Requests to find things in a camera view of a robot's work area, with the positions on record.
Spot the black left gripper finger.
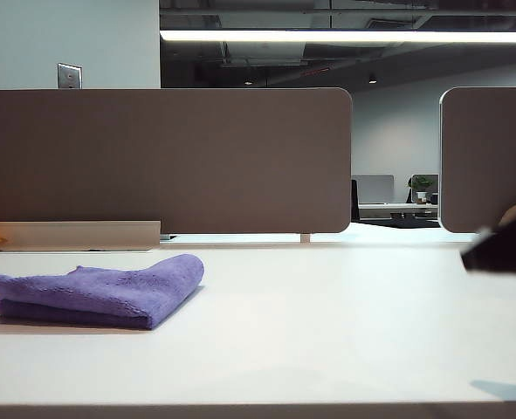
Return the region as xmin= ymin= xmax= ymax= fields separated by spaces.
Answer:
xmin=459 ymin=212 xmax=516 ymax=278

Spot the purple microfibre cloth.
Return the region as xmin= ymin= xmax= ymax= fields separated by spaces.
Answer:
xmin=0 ymin=253 xmax=206 ymax=332

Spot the narrow brown desk partition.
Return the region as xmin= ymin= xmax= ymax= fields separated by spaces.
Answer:
xmin=439 ymin=86 xmax=516 ymax=234

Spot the potted green plant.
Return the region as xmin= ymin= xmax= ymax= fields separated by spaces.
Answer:
xmin=409 ymin=174 xmax=435 ymax=205

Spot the white background desk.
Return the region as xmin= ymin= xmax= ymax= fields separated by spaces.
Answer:
xmin=357 ymin=201 xmax=440 ymax=221

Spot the long ceiling light strip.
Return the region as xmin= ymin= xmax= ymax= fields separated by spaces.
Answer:
xmin=158 ymin=27 xmax=516 ymax=45

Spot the wide brown desk partition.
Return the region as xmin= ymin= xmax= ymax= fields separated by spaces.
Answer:
xmin=0 ymin=86 xmax=354 ymax=236

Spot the metal wall plate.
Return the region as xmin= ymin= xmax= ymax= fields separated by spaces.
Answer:
xmin=57 ymin=62 xmax=84 ymax=90

